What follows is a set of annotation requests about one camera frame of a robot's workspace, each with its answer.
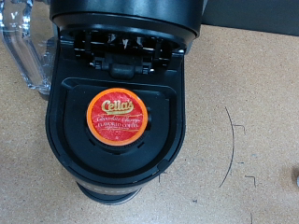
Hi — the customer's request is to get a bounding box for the orange red coffee pod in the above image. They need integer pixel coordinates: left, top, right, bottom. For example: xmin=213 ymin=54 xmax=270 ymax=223
xmin=86 ymin=87 xmax=150 ymax=147

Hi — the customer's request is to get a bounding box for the black Keurig coffee machine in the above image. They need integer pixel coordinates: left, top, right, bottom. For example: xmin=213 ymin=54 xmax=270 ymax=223
xmin=45 ymin=0 xmax=207 ymax=206

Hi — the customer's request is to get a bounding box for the clear water reservoir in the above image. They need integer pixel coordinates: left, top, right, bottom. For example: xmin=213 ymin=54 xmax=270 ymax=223
xmin=0 ymin=0 xmax=59 ymax=96

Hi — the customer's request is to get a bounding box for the gray partition panel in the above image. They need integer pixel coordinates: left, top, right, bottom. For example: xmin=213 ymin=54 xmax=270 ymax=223
xmin=201 ymin=0 xmax=299 ymax=37

